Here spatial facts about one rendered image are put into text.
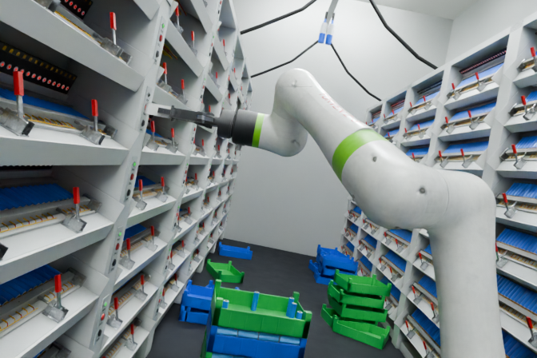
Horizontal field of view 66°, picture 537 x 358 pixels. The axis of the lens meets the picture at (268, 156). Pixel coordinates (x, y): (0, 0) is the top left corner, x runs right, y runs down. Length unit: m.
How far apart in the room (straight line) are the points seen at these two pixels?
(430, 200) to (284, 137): 0.46
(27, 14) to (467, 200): 0.73
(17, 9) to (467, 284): 0.79
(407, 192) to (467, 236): 0.16
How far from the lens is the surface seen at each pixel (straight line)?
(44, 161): 0.79
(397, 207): 0.68
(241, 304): 1.55
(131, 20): 1.18
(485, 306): 0.81
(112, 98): 1.15
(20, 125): 0.71
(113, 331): 1.46
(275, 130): 1.06
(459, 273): 0.80
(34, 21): 0.70
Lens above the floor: 0.91
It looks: 1 degrees up
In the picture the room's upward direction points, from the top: 11 degrees clockwise
